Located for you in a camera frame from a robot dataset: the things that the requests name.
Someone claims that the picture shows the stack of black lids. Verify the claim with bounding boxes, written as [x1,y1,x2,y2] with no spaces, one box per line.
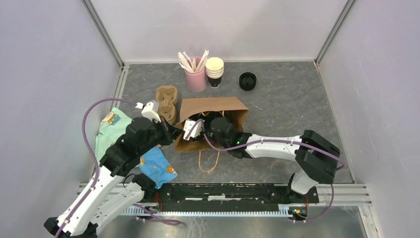
[239,72,257,91]

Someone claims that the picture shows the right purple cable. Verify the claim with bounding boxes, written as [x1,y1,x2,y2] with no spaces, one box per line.
[185,118,346,224]

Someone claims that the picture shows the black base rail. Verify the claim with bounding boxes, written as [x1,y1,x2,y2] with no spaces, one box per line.
[141,183,319,212]

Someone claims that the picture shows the blue patterned cloth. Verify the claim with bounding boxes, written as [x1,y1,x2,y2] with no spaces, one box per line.
[138,146,178,189]

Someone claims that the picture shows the brown cardboard cup carriers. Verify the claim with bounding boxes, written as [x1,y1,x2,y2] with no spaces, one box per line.
[156,85,178,124]

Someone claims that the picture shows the green patterned cloth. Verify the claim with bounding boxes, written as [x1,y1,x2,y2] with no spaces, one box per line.
[95,108,132,162]

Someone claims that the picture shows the wooden stirrers in wrappers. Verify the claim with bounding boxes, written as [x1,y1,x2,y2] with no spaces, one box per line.
[177,50,210,73]

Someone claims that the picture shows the brown paper takeout bag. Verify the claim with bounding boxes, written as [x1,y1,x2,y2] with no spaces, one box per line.
[175,97,251,173]

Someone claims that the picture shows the stack of paper cups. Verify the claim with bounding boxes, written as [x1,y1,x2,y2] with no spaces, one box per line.
[205,57,224,88]

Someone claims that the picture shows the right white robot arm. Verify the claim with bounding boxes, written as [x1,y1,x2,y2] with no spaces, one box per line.
[203,117,345,202]

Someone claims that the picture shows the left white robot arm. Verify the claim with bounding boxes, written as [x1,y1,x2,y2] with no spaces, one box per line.
[44,117,183,238]

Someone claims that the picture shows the pink metal utensil cup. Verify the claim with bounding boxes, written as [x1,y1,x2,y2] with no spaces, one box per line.
[185,67,207,92]

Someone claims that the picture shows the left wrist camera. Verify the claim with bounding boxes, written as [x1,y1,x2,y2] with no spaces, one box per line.
[135,100,161,122]

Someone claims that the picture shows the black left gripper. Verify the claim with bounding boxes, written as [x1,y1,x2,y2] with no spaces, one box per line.
[139,115,183,155]

